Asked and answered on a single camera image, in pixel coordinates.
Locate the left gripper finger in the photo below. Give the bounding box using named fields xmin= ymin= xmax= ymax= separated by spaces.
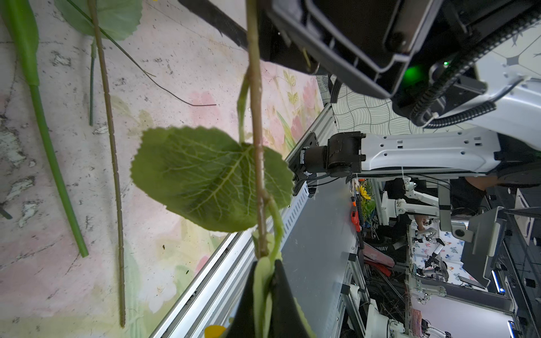
xmin=223 ymin=259 xmax=315 ymax=337

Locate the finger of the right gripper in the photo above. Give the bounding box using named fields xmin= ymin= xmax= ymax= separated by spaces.
xmin=178 ymin=0 xmax=248 ymax=49

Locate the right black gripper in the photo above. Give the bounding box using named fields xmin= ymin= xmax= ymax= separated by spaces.
xmin=262 ymin=1 xmax=442 ymax=99

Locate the large sunflower vase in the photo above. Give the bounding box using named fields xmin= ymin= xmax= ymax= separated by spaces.
xmin=54 ymin=0 xmax=217 ymax=329

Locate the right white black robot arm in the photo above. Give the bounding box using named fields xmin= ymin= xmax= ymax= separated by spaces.
xmin=256 ymin=1 xmax=540 ymax=185

